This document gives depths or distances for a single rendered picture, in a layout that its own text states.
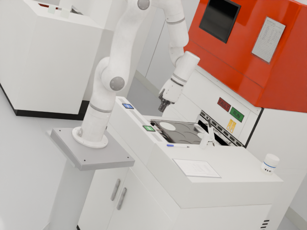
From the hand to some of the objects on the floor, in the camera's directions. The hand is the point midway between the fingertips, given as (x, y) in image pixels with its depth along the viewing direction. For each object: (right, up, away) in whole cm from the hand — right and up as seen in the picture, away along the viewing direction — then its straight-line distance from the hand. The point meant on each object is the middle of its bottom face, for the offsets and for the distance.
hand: (162, 107), depth 240 cm
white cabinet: (-16, -99, +56) cm, 115 cm away
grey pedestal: (-73, -92, +22) cm, 119 cm away
